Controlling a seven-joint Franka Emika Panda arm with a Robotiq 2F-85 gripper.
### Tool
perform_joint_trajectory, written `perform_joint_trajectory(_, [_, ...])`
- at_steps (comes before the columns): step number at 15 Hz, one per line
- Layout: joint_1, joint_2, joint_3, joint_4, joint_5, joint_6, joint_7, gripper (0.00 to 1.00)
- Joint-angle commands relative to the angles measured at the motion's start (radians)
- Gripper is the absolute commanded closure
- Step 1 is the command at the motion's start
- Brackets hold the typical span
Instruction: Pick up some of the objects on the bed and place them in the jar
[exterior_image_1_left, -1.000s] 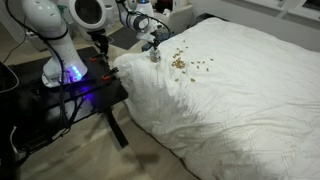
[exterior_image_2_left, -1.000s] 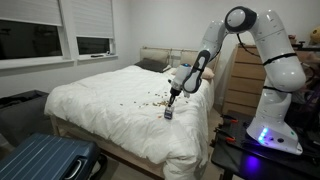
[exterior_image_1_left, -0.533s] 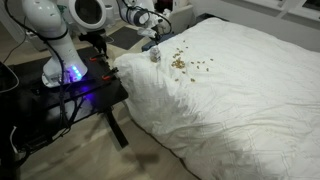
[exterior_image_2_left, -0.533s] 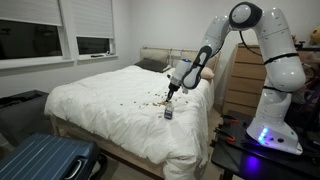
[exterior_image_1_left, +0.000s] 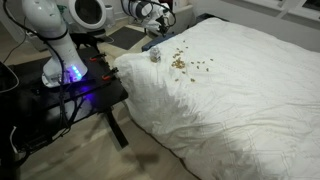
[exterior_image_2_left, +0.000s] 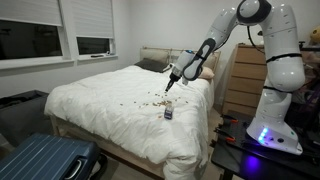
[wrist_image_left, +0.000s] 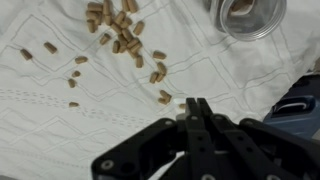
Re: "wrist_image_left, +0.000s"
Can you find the bed with white duvet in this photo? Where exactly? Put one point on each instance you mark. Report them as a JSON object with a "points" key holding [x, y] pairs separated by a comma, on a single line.
{"points": [[100, 116]]}

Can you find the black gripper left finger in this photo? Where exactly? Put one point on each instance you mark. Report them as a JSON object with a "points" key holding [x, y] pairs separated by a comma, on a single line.
{"points": [[150, 150]]}

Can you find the small tan cork stopper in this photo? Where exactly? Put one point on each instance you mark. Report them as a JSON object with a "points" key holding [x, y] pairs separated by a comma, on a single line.
{"points": [[81, 59], [91, 25], [122, 45], [126, 22], [125, 4], [159, 55], [154, 77], [116, 46], [138, 28], [91, 15], [26, 54], [165, 95], [120, 17], [132, 5], [105, 38], [162, 67], [71, 83], [160, 77], [108, 19], [76, 73], [136, 49], [182, 106], [127, 34], [95, 6], [50, 47], [73, 104], [106, 6], [116, 28], [133, 42], [139, 61]]}

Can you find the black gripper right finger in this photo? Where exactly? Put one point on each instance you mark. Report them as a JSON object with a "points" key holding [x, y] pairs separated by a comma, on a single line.
{"points": [[260, 153]]}

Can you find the blue hard-shell suitcase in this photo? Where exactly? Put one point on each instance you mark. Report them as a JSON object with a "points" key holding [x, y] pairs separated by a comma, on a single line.
{"points": [[293, 115]]}

